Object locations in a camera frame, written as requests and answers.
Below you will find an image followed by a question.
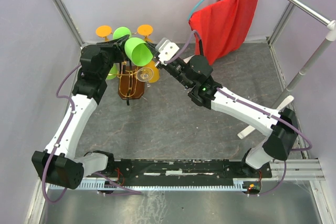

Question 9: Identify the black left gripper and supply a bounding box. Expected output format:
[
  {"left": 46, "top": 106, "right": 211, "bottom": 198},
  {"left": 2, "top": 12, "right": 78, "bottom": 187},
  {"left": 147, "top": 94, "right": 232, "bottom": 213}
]
[{"left": 98, "top": 35, "right": 133, "bottom": 79}]

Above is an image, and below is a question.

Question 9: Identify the green plastic goblet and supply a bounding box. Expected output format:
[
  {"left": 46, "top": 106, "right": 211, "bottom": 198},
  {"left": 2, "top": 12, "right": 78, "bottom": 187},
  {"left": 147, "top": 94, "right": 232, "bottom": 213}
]
[
  {"left": 106, "top": 64, "right": 119, "bottom": 80},
  {"left": 113, "top": 27, "right": 153, "bottom": 67}
]

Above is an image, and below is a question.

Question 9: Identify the orange plastic goblet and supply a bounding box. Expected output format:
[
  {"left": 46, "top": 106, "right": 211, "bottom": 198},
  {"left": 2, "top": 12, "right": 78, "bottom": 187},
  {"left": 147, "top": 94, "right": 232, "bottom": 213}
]
[
  {"left": 96, "top": 25, "right": 112, "bottom": 41},
  {"left": 144, "top": 60, "right": 160, "bottom": 83},
  {"left": 137, "top": 24, "right": 153, "bottom": 43}
]

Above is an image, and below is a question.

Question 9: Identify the gold wire wine glass rack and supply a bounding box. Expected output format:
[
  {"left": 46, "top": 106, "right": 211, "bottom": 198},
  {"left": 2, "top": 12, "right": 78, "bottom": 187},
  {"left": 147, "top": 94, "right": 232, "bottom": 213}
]
[{"left": 118, "top": 56, "right": 144, "bottom": 105}]

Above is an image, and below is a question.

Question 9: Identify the clear wine glass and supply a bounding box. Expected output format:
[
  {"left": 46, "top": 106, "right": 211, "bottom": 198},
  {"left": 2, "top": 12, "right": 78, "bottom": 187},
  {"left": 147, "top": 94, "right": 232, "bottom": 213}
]
[{"left": 136, "top": 67, "right": 151, "bottom": 87}]

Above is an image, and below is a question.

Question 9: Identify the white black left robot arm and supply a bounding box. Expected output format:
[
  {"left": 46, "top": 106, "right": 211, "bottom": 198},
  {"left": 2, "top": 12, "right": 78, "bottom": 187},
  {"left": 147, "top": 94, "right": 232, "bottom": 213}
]
[{"left": 31, "top": 35, "right": 135, "bottom": 189}]

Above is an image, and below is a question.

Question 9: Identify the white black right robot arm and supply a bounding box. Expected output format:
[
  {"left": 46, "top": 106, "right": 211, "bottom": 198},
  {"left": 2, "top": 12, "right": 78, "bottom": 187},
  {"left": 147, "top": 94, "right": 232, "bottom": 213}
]
[{"left": 159, "top": 55, "right": 298, "bottom": 177}]

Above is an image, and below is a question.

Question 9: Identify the red cloth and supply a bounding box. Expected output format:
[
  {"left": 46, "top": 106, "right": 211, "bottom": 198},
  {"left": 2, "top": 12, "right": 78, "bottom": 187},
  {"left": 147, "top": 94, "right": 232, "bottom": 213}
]
[{"left": 188, "top": 0, "right": 258, "bottom": 65}]

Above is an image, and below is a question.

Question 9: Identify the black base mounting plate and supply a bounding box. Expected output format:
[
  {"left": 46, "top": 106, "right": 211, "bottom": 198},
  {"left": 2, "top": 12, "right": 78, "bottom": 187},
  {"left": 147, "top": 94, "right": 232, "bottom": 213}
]
[{"left": 86, "top": 158, "right": 272, "bottom": 187}]

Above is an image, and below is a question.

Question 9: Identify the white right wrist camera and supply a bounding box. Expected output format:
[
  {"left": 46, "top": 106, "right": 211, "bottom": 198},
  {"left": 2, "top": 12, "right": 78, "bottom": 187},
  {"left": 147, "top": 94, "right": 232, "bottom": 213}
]
[{"left": 155, "top": 38, "right": 180, "bottom": 66}]

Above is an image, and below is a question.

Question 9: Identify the white cable duct rail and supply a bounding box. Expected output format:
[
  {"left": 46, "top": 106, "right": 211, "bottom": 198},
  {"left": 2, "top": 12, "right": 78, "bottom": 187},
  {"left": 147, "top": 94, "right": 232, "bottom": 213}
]
[{"left": 49, "top": 178, "right": 263, "bottom": 190}]

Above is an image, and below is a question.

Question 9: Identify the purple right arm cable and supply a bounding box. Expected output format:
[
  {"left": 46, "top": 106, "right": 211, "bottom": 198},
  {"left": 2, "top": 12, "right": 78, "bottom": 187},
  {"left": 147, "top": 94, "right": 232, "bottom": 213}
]
[{"left": 164, "top": 29, "right": 313, "bottom": 198}]

